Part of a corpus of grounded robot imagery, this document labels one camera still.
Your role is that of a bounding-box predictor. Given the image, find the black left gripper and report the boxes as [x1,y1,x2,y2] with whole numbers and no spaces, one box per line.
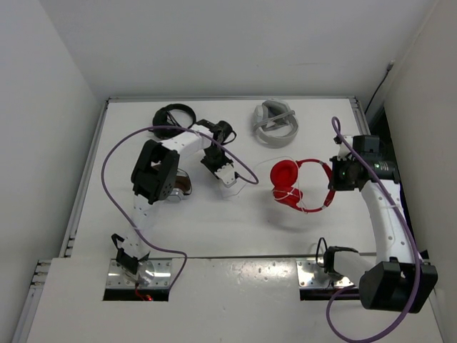
[201,146,233,179]

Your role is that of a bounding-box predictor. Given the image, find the red headphones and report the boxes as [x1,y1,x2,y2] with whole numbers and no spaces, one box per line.
[270,159,336,214]

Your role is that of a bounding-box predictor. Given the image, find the white headphone cable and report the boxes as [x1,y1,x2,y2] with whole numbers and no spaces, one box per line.
[221,156,310,215]

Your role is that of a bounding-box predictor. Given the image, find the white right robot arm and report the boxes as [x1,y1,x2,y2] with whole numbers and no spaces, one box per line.
[323,135,438,314]

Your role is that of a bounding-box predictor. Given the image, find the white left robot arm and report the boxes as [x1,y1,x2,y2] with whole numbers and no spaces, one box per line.
[108,119,238,274]

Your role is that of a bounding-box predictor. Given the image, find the brown silver headphones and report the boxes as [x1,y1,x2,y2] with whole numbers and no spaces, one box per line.
[166,169,192,202]

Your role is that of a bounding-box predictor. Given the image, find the black headphones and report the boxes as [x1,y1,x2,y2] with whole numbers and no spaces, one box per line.
[151,103,196,139]

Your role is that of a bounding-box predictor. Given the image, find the grey white headphones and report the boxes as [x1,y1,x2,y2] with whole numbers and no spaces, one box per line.
[252,99,299,148]

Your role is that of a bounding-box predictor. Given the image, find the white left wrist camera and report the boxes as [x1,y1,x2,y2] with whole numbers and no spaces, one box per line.
[214,164,237,188]

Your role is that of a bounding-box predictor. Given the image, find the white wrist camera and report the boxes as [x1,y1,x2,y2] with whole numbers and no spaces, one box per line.
[214,164,237,188]
[333,135,354,160]

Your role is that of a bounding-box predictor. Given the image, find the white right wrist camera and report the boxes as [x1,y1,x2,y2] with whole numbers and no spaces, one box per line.
[333,135,354,160]

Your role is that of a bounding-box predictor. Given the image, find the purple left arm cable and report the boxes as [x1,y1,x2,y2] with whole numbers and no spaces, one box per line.
[101,126,260,294]

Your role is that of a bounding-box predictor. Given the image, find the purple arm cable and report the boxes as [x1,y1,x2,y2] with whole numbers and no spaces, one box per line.
[326,116,422,342]
[101,126,260,294]

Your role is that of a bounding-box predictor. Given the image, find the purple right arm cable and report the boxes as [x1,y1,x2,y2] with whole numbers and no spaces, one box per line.
[326,116,422,342]

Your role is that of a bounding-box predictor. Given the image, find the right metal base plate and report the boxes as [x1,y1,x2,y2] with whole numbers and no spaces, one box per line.
[296,258,353,290]

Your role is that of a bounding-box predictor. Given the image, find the metal base plate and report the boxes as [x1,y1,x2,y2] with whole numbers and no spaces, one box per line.
[296,258,353,290]
[106,259,172,289]

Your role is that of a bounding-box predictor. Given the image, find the black wall cable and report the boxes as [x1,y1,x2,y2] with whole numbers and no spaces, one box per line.
[364,62,396,114]

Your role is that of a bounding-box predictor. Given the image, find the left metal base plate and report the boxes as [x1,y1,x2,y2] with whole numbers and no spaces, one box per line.
[106,259,172,289]

